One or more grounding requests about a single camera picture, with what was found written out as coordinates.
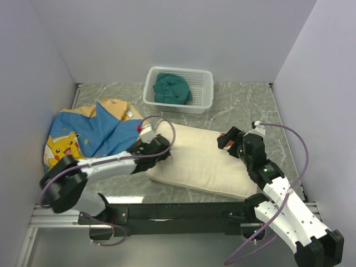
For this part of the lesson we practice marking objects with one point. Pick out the white plastic basket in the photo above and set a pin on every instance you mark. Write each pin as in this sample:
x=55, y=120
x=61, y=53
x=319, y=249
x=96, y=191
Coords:
x=201, y=85

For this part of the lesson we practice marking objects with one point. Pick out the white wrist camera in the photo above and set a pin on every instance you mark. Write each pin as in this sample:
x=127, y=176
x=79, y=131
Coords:
x=258, y=128
x=146, y=133

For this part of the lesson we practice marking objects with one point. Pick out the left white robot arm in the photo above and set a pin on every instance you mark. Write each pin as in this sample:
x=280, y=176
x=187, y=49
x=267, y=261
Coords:
x=63, y=187

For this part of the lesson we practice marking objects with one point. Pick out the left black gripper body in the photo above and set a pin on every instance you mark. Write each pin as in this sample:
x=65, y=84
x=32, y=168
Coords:
x=161, y=158

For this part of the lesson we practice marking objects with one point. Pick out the aluminium frame rail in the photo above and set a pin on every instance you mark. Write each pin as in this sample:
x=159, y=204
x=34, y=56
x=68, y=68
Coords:
x=46, y=218

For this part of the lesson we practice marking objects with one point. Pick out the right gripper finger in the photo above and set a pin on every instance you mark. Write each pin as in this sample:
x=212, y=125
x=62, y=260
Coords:
x=233, y=137
x=235, y=151

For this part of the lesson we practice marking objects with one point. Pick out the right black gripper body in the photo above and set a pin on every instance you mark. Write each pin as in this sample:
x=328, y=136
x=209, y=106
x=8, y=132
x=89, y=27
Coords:
x=245, y=157

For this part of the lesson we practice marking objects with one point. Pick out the cream pillow with bear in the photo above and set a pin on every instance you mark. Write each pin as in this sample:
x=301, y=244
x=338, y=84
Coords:
x=197, y=163

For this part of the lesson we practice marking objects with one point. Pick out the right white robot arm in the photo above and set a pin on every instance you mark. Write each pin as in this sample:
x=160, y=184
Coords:
x=278, y=206

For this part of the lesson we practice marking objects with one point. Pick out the black base bar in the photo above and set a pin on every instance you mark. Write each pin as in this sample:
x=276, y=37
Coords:
x=183, y=218

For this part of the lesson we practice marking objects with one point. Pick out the blue yellow Pikachu pillowcase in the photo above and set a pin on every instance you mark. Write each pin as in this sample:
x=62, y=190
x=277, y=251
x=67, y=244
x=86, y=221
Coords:
x=103, y=129

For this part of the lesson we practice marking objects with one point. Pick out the green cloth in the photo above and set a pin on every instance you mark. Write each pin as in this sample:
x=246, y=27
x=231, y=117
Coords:
x=171, y=89

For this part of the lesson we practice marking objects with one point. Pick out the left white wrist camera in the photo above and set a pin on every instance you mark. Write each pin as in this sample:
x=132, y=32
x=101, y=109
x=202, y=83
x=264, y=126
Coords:
x=146, y=133

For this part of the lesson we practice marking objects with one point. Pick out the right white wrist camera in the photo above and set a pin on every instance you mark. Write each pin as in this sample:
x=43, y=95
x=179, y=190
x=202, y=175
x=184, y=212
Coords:
x=258, y=128

